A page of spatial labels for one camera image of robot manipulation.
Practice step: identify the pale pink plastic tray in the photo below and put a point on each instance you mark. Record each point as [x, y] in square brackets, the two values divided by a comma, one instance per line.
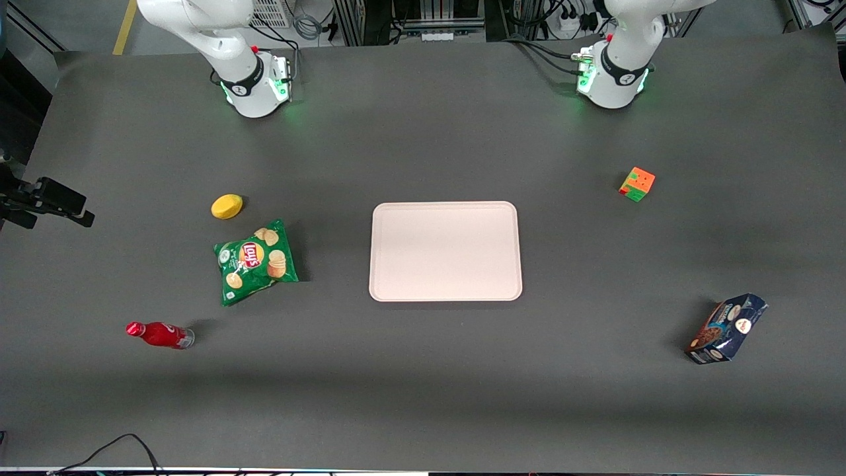
[444, 251]

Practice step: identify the yellow lemon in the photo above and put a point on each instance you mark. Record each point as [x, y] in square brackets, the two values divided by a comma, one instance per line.
[227, 207]

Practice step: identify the aluminium equipment rack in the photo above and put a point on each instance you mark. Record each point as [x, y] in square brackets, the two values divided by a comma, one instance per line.
[410, 16]

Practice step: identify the red soda bottle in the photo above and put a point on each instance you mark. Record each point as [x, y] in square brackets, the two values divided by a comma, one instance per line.
[158, 334]

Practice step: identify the white vented box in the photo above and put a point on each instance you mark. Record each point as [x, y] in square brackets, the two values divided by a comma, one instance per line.
[271, 13]

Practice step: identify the white power strip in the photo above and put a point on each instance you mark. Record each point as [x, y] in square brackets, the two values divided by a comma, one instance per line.
[439, 36]

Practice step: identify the green chips bag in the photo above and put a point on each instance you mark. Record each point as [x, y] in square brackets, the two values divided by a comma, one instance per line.
[254, 261]

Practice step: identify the blue cookie box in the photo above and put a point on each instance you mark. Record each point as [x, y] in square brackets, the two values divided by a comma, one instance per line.
[727, 329]

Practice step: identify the orange green puzzle cube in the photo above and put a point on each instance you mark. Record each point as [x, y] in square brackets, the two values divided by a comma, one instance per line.
[638, 184]

